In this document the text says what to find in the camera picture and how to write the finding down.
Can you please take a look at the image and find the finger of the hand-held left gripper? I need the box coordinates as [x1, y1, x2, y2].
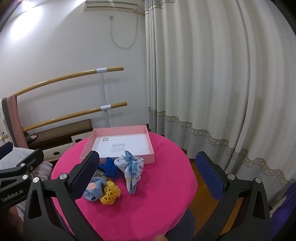
[0, 141, 14, 160]
[0, 149, 44, 189]

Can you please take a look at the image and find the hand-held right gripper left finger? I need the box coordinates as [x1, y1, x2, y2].
[23, 150, 102, 241]

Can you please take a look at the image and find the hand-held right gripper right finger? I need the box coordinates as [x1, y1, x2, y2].
[195, 151, 272, 241]

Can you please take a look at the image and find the beige scrunchie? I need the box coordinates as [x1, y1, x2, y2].
[94, 170, 109, 182]

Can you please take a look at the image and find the light blue fuzzy sock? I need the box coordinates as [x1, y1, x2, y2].
[83, 176, 107, 202]

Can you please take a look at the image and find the blue lace scrunchie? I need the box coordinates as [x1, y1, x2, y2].
[98, 157, 122, 179]

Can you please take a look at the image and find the yellow mesh scrunchie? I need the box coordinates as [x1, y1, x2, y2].
[100, 181, 121, 205]

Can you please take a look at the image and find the light blue printed cloth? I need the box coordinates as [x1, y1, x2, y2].
[114, 150, 145, 194]

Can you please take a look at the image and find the pink shallow cardboard box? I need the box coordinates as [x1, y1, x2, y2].
[79, 125, 155, 165]

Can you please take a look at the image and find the pale pink bed sheet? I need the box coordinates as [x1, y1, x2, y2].
[32, 161, 53, 182]

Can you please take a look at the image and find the grey quilt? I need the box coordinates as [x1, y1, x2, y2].
[0, 146, 37, 171]

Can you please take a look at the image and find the white storage drawer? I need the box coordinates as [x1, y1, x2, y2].
[71, 131, 93, 146]
[43, 145, 72, 163]

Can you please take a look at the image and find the pink and grey towel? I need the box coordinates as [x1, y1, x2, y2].
[0, 94, 29, 149]

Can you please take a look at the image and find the dark wooden bench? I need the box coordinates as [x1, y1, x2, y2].
[25, 119, 93, 151]

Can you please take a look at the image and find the person's leg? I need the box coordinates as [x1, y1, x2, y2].
[165, 209, 196, 241]

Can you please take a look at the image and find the purple cloth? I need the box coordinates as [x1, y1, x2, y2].
[269, 183, 296, 241]

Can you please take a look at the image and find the cream pleated curtain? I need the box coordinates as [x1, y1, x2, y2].
[144, 0, 296, 209]

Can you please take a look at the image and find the white air conditioner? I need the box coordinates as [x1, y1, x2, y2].
[84, 0, 139, 12]

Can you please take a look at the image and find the wooden barre rail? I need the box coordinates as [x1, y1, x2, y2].
[1, 102, 127, 141]
[15, 67, 124, 98]

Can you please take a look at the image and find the white barre post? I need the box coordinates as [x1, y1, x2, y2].
[96, 68, 111, 128]

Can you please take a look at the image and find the white power cable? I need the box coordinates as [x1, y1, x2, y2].
[109, 11, 139, 49]

